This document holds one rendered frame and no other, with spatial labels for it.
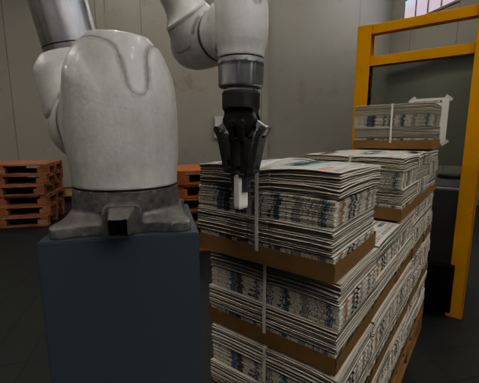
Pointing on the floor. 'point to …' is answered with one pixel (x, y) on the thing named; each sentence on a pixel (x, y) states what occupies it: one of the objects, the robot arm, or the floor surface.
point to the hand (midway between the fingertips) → (240, 191)
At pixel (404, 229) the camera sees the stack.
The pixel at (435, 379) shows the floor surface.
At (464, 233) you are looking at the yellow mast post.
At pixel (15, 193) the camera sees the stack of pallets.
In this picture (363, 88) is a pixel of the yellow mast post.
